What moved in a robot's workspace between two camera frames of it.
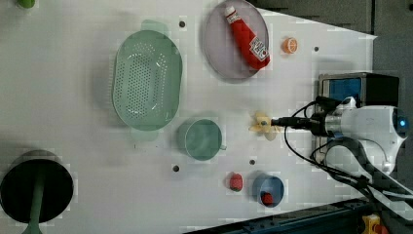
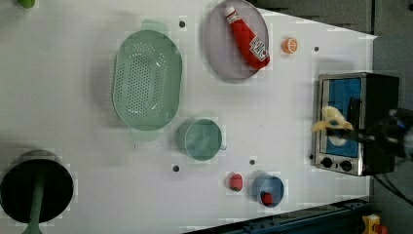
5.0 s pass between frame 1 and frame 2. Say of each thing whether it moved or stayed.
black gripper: moved
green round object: stayed
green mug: stayed
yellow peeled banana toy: moved
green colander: stayed
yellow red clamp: stayed
